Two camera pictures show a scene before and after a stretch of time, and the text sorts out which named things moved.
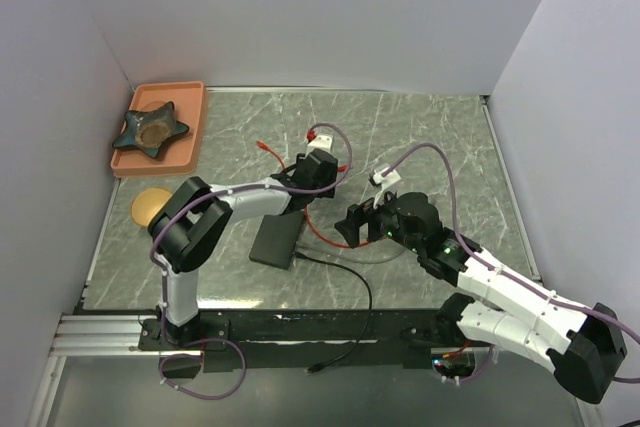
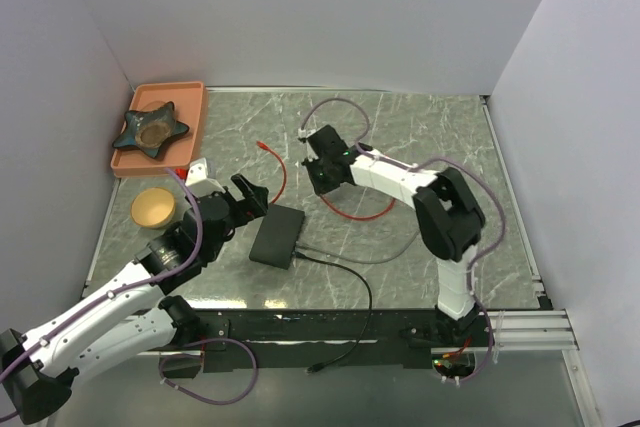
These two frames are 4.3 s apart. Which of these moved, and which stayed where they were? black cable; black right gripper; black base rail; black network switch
Moved: black right gripper
Stayed: black base rail; black cable; black network switch
